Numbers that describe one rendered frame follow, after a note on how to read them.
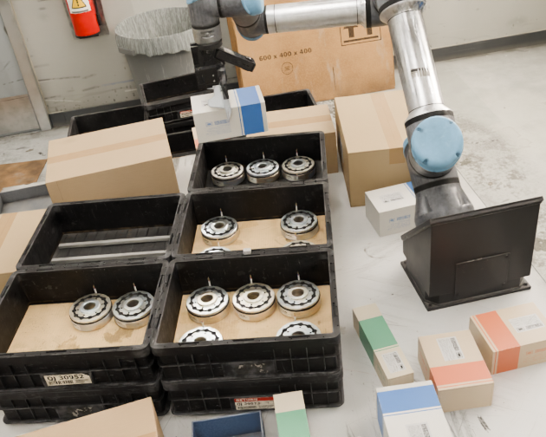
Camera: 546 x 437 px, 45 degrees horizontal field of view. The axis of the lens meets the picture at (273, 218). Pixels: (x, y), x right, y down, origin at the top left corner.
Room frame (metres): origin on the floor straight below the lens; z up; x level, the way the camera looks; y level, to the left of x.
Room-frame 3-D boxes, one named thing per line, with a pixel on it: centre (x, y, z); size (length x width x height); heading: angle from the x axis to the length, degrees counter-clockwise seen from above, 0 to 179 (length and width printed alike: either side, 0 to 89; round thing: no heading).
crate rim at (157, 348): (1.12, 0.08, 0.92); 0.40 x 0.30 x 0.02; 84
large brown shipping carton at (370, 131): (1.92, -0.41, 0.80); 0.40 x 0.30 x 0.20; 177
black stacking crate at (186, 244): (1.42, 0.05, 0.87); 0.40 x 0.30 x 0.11; 84
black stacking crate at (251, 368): (1.12, 0.08, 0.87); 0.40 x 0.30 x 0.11; 84
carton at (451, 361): (0.99, -0.36, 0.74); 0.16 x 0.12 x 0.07; 0
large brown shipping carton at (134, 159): (1.98, 0.52, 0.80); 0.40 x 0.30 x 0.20; 99
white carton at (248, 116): (1.72, 0.08, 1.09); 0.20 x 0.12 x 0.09; 95
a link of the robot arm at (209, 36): (1.71, 0.11, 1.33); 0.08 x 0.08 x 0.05
